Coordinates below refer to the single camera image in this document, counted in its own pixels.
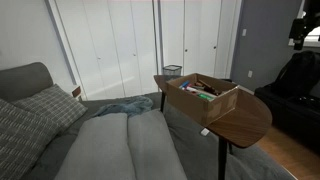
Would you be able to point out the blue crumpled blanket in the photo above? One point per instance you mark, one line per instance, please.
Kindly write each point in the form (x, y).
(128, 106)

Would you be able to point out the grey checkered pillow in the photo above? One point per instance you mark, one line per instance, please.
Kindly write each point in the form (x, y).
(53, 105)

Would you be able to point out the open cardboard box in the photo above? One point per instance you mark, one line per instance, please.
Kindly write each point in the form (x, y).
(196, 105)

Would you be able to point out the grey dashed pattern pillow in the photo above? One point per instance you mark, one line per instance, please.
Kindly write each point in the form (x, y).
(20, 140)

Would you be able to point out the grey fabric sofa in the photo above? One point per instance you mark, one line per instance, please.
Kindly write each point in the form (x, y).
(200, 156)

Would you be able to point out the white framed window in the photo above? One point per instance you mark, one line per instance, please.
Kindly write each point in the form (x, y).
(314, 38)

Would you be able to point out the wide white closet doors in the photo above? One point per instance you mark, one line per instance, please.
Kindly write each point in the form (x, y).
(110, 50)

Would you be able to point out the light grey seat cushion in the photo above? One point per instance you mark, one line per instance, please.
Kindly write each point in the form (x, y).
(100, 150)
(153, 146)

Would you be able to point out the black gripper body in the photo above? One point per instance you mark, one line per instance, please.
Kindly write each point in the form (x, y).
(301, 29)

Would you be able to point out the black backpack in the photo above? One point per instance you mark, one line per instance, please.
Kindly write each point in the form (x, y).
(300, 73)

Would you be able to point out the white wall outlet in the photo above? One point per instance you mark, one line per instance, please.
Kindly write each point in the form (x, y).
(250, 74)

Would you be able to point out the black armchair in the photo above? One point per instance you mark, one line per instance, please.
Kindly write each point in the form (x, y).
(290, 113)

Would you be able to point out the dark brown marker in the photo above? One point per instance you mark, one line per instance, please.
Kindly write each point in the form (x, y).
(209, 88)

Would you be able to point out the blue marker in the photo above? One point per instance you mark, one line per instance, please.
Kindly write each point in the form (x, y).
(184, 84)

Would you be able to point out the wooden side table black legs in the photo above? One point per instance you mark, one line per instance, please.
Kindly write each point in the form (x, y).
(245, 123)

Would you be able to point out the red and white marker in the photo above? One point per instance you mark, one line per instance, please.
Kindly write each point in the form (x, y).
(193, 89)

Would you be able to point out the green marker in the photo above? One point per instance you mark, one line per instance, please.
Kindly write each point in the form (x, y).
(205, 96)

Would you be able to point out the black mesh wastebasket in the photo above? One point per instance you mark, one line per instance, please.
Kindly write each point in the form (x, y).
(172, 70)

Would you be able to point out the white tag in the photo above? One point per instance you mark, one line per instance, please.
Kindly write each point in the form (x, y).
(205, 132)

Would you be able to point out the small wooden nightstand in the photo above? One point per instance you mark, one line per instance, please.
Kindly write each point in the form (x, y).
(76, 91)

